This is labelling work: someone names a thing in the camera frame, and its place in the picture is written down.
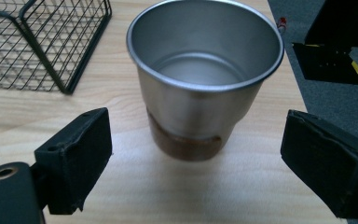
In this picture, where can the black base with yellow stripes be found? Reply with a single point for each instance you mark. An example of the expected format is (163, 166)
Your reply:
(326, 63)

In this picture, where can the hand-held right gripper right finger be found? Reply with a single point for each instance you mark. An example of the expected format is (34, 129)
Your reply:
(326, 168)

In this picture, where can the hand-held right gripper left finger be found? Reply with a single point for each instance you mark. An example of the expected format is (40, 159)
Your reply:
(74, 161)

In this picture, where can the small red object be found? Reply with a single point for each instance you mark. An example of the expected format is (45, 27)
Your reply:
(281, 23)

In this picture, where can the metal cup with brown base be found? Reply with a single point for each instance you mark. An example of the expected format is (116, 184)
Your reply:
(195, 105)

